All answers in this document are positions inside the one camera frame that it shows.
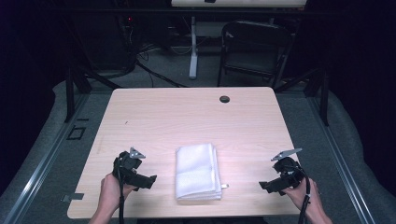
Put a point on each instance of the metal floor rail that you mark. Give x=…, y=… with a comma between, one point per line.
x=46, y=161
x=339, y=158

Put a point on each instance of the person's left hand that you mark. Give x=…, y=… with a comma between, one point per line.
x=110, y=193

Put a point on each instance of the person's right hand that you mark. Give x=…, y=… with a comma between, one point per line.
x=300, y=197

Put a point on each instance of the dark computer tower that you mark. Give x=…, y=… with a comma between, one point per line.
x=102, y=43

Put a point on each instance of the black horizontal frame bar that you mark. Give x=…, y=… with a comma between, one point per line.
x=155, y=11

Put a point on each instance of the white desk leg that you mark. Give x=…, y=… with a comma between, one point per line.
x=193, y=56

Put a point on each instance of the white desk top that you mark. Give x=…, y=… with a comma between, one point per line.
x=239, y=3

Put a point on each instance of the black folding chair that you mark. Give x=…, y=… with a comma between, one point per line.
x=253, y=49

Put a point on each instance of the grey table bracket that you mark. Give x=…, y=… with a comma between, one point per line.
x=74, y=196

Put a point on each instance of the white mesh laundry bag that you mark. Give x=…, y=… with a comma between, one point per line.
x=196, y=171

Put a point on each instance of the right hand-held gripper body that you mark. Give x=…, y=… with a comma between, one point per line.
x=289, y=172

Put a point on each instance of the black metal frame stand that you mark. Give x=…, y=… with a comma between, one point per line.
x=70, y=93
x=323, y=99

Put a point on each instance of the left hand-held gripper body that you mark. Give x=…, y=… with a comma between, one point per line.
x=127, y=163

